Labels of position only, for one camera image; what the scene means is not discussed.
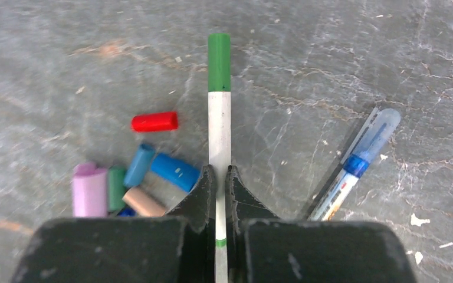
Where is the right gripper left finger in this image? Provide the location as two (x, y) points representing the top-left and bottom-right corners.
(11, 165), (216, 282)

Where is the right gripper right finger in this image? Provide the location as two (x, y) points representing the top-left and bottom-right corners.
(225, 166), (416, 282)

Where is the dark blue pen cap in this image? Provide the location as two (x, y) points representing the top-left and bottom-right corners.
(116, 208), (136, 217)

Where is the peach pen cap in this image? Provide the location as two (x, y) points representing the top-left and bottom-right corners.
(122, 187), (167, 217)

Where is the medium blue pen cap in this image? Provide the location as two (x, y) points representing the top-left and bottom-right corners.
(150, 153), (201, 193)

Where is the light blue cap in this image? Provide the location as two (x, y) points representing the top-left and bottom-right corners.
(123, 143), (156, 188)

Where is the green pen cap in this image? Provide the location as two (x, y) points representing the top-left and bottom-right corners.
(107, 166), (127, 213)

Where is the pink highlighter cap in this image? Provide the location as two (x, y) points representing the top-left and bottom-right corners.
(71, 162), (108, 218)

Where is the red pen cap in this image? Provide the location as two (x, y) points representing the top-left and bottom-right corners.
(130, 111), (179, 133)

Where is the green capped marker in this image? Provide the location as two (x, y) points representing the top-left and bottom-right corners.
(208, 33), (231, 282)

